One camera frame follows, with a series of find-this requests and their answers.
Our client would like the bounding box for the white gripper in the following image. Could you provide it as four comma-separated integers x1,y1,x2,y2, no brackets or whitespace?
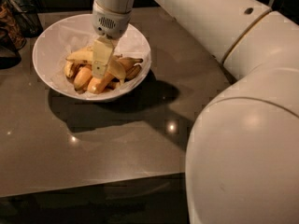
92,2,131,78

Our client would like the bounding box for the large yellow top banana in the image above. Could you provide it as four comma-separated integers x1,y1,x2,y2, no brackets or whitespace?
66,47,126,83

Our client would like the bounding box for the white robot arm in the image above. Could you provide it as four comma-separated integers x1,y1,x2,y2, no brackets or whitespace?
93,0,299,224

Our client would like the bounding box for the banana right upper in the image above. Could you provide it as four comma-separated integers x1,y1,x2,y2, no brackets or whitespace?
118,57,143,71

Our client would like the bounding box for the orange banana left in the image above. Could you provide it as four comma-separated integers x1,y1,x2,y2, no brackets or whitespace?
73,65,93,91

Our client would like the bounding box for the orange banana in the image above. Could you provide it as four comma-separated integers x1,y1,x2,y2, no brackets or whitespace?
73,65,93,91
87,72,114,94

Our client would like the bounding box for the orange banana middle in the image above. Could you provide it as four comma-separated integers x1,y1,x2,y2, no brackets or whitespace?
87,72,114,94

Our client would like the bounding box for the spotted banana far left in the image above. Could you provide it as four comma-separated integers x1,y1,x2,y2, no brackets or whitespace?
64,61,79,78

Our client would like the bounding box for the small banana right lower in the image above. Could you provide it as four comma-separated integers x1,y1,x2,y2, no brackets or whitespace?
126,64,142,80

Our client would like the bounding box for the white bowl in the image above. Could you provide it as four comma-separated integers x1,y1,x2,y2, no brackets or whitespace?
32,13,153,103

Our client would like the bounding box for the patterned brown container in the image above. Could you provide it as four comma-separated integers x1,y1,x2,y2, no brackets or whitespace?
0,0,26,49

